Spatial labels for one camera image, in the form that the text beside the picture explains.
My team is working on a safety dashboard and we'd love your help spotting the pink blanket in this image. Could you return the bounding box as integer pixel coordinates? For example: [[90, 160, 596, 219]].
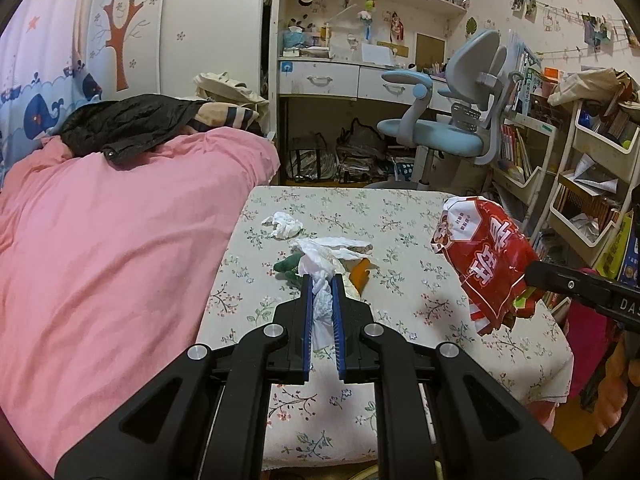
[[0, 127, 281, 478]]

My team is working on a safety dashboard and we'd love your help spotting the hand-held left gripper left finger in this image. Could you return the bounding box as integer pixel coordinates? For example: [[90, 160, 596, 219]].
[[54, 274, 315, 480]]

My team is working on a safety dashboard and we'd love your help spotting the black jacket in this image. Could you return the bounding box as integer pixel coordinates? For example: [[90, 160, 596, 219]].
[[59, 94, 206, 165]]

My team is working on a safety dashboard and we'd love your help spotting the white book rack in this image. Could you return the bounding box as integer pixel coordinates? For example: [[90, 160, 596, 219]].
[[492, 110, 558, 241]]

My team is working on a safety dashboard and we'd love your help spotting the white wardrobe with tree decal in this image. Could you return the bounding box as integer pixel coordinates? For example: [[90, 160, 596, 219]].
[[75, 0, 268, 103]]

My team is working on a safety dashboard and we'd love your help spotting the green wrapper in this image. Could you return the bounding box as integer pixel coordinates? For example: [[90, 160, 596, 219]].
[[272, 254, 303, 286]]

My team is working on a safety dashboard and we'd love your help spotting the string of hanging photos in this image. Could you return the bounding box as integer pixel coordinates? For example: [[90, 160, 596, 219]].
[[465, 0, 640, 61]]

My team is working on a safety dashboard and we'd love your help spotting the beige striped pillow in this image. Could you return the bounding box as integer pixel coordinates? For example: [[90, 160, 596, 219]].
[[187, 101, 261, 133]]

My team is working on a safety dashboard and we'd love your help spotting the magenta tote bag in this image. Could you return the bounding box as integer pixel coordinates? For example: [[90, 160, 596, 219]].
[[565, 300, 618, 398]]

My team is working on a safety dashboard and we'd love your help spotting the white plastic bag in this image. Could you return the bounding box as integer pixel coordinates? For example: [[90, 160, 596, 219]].
[[290, 236, 373, 356]]

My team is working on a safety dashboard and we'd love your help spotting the white desk with drawers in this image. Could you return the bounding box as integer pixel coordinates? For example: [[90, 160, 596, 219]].
[[267, 0, 471, 186]]

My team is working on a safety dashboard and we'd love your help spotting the whale print curtain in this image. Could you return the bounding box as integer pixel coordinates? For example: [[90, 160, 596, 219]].
[[0, 5, 108, 181]]

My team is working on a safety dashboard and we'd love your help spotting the blue and yellow box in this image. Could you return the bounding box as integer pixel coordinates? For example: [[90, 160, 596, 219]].
[[597, 210, 640, 288]]

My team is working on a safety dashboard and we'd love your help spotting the stack of tall books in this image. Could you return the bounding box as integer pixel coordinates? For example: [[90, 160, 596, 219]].
[[507, 30, 546, 116]]

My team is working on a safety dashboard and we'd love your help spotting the row of dark books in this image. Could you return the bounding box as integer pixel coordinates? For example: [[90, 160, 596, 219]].
[[555, 185, 626, 231]]

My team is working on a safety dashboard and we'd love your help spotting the blue office chair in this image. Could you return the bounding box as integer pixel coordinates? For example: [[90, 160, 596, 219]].
[[362, 29, 523, 191]]

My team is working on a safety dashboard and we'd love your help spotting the white tissue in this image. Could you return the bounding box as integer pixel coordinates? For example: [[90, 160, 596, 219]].
[[261, 211, 304, 239]]

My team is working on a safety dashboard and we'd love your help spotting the beige canvas bag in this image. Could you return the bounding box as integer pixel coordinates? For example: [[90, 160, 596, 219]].
[[194, 72, 271, 111]]

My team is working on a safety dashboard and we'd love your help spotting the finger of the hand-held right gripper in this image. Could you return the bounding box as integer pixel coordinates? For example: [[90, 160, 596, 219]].
[[524, 259, 583, 306]]

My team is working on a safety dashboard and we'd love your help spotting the beige tote bag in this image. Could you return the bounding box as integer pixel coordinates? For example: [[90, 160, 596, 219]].
[[547, 66, 638, 111]]

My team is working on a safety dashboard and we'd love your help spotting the person's right forearm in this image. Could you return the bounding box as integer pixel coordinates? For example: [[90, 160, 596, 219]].
[[595, 342, 640, 438]]

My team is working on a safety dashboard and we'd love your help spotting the floral tablecloth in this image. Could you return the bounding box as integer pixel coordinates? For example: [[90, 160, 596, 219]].
[[195, 185, 575, 473]]

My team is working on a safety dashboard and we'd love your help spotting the red snack bag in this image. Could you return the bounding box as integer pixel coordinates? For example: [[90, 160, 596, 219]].
[[431, 195, 543, 337]]

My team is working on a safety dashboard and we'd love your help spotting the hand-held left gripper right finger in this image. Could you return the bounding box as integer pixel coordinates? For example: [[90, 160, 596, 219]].
[[331, 274, 583, 480]]

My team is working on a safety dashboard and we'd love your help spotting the white tiered storage rack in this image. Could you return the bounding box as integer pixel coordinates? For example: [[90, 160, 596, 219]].
[[542, 95, 640, 271]]

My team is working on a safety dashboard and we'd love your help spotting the orange peel scrap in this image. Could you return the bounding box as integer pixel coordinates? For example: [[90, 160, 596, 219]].
[[347, 257, 373, 297]]

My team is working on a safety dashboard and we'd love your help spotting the blue tissue box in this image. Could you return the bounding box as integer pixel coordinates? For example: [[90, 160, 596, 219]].
[[282, 27, 315, 52]]

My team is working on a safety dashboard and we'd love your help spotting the stack of newspapers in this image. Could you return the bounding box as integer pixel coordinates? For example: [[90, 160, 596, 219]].
[[335, 117, 396, 184]]

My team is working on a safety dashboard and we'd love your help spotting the transparent bag with black frame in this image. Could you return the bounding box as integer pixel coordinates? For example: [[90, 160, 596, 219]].
[[289, 132, 335, 184]]

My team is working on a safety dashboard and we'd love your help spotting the cork board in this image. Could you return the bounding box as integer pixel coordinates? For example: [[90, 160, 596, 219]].
[[416, 33, 446, 67]]

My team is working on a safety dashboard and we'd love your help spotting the row of upright books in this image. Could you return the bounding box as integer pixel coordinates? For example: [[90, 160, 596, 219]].
[[500, 125, 533, 171]]

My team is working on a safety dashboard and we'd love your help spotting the translucent plastic bag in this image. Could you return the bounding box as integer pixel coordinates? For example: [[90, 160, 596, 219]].
[[517, 392, 556, 433]]

